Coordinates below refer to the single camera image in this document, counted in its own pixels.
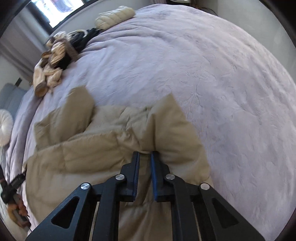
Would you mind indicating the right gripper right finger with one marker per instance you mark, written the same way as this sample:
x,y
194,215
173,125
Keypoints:
x,y
198,212

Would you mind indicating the bright window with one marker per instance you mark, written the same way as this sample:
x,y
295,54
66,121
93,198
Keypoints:
x,y
56,11

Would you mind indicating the lavender bed blanket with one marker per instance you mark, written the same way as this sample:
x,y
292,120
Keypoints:
x,y
235,93

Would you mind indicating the cream quilted puffer jacket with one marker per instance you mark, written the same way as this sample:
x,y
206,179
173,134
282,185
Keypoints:
x,y
108,19

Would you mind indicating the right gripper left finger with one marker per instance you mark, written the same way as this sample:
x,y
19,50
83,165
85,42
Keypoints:
x,y
91,212

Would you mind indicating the person's left hand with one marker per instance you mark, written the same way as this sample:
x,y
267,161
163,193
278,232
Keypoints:
x,y
16,211

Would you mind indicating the round white pillow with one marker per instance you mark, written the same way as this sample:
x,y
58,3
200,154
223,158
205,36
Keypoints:
x,y
6,126

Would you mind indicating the black clothing item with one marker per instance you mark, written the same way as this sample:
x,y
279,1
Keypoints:
x,y
64,48

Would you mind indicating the brown patterned clothes pile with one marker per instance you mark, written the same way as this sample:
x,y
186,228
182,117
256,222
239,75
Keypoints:
x,y
48,71

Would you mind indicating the beige padded jacket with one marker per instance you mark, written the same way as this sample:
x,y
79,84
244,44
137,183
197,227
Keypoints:
x,y
81,142

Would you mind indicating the grey curtain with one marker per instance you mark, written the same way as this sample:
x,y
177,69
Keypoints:
x,y
23,42

